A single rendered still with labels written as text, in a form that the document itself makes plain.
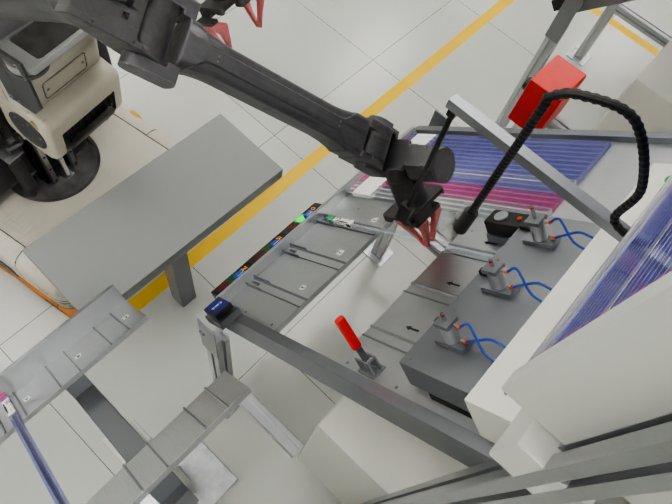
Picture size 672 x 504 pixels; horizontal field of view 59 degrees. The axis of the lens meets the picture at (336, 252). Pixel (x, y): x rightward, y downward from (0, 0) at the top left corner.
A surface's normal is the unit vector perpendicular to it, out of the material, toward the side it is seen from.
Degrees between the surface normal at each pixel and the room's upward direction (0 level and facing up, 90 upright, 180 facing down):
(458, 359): 43
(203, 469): 0
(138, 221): 0
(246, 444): 0
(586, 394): 90
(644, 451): 90
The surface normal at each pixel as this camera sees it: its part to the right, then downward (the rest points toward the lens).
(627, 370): -0.67, 0.62
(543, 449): 0.13, -0.44
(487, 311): -0.40, -0.76
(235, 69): 0.61, 0.12
